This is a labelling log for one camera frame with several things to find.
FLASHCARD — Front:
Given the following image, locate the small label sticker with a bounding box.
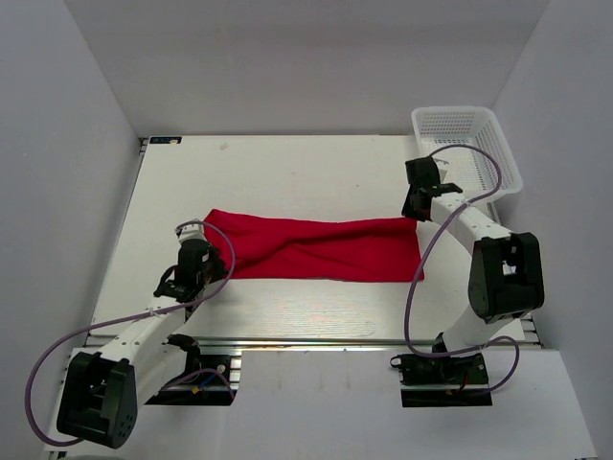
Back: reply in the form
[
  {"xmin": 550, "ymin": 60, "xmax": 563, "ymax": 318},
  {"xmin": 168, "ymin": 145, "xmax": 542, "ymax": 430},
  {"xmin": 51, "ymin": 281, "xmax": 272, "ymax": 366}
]
[{"xmin": 148, "ymin": 136, "xmax": 182, "ymax": 145}]

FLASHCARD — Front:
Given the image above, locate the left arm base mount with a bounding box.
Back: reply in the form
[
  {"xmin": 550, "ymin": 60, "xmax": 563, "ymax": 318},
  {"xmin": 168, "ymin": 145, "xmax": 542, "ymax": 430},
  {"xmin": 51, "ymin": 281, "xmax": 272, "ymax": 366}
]
[{"xmin": 146, "ymin": 334, "xmax": 237, "ymax": 406}]

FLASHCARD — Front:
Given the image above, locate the white plastic mesh basket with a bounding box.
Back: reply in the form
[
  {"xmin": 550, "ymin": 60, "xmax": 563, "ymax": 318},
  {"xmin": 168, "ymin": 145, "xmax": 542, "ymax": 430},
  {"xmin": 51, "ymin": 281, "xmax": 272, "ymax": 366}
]
[{"xmin": 411, "ymin": 106, "xmax": 523, "ymax": 202}]

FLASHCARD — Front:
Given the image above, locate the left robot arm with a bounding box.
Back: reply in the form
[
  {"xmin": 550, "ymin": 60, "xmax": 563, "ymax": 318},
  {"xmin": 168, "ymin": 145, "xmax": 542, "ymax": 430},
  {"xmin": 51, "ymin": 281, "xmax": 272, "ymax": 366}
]
[{"xmin": 56, "ymin": 239, "xmax": 228, "ymax": 449}]

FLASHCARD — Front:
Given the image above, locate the aluminium table edge rail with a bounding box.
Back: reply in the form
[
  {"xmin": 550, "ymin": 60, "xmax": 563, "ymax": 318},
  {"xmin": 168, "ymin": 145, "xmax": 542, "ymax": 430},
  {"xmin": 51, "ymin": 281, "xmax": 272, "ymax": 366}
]
[{"xmin": 84, "ymin": 335, "xmax": 543, "ymax": 351}]

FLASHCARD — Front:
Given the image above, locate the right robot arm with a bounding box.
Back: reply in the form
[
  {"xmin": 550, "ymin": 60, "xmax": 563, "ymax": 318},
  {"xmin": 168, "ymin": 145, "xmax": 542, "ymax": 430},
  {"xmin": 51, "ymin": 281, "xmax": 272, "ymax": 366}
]
[{"xmin": 402, "ymin": 156, "xmax": 545, "ymax": 382}]

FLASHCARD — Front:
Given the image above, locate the red t shirt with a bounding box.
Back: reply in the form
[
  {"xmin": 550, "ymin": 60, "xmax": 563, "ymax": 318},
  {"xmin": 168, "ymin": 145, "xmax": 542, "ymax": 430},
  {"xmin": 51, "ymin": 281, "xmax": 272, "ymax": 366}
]
[{"xmin": 205, "ymin": 209, "xmax": 421, "ymax": 283}]

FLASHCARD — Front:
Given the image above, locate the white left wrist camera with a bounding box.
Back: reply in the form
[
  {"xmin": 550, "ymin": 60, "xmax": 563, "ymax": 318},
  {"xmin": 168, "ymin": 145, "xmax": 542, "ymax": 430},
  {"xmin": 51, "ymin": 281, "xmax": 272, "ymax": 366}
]
[{"xmin": 175, "ymin": 219, "xmax": 206, "ymax": 244}]

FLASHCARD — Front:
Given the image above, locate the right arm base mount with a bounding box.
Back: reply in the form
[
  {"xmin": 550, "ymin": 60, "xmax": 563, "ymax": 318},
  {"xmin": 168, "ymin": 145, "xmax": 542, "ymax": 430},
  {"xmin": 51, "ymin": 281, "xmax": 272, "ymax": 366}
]
[{"xmin": 390, "ymin": 353, "xmax": 492, "ymax": 408}]

